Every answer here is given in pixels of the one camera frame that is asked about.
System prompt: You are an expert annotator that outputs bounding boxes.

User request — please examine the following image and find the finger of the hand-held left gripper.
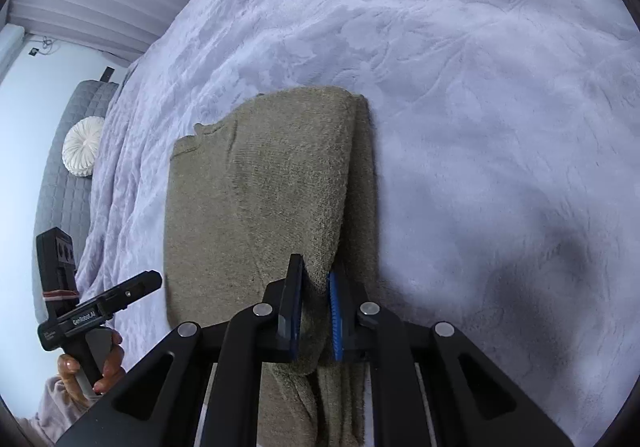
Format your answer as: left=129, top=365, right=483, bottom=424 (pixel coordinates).
left=98, top=270, right=164, bottom=318

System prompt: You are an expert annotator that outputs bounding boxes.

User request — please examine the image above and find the person's left hand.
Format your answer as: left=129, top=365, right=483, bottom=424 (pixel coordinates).
left=57, top=330, right=126, bottom=409

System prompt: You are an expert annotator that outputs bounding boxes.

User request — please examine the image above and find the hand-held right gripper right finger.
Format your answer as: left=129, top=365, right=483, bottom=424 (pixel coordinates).
left=327, top=263, right=575, bottom=447

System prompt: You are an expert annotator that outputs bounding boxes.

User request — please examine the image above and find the lavender textured bedspread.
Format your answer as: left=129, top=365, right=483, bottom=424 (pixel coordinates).
left=75, top=0, right=640, bottom=447

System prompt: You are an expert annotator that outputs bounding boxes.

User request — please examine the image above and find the olive knitted sweater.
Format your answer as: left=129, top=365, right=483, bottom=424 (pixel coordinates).
left=164, top=86, right=382, bottom=447

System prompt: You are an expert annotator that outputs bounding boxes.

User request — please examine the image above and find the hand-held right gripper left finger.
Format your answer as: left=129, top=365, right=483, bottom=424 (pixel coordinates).
left=55, top=254, right=306, bottom=447

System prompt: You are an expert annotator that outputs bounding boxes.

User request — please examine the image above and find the grey quilted headboard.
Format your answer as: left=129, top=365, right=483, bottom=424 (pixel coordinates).
left=33, top=79, right=121, bottom=328

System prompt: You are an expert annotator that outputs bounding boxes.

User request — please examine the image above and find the white round pleated cushion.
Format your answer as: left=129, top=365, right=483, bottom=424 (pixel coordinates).
left=63, top=117, right=105, bottom=178

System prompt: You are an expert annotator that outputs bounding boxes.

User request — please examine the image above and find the person's left forearm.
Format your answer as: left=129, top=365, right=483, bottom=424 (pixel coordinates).
left=15, top=375, right=92, bottom=446

